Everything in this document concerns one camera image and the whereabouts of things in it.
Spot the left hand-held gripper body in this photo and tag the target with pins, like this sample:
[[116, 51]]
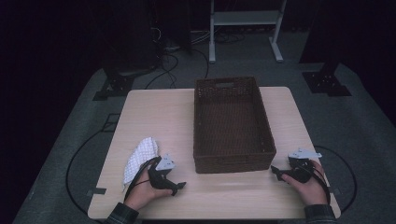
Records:
[[158, 175]]

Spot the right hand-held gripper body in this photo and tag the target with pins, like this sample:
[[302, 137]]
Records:
[[302, 168]]

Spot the white knitted cloth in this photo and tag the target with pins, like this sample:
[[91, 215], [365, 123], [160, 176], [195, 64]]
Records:
[[140, 155]]

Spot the brown woven basket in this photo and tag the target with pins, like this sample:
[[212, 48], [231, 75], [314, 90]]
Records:
[[233, 124]]

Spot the person's left hand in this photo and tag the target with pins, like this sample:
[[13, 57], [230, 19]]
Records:
[[143, 193]]

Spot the person's right hand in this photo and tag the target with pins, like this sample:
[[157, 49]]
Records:
[[311, 189]]

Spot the grey tape strip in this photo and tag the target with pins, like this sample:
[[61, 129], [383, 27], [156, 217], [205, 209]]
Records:
[[97, 191]]

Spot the black stand base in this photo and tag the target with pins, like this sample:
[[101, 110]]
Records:
[[120, 84], [325, 82]]

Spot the white metal stand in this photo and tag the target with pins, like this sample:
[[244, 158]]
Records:
[[246, 17]]

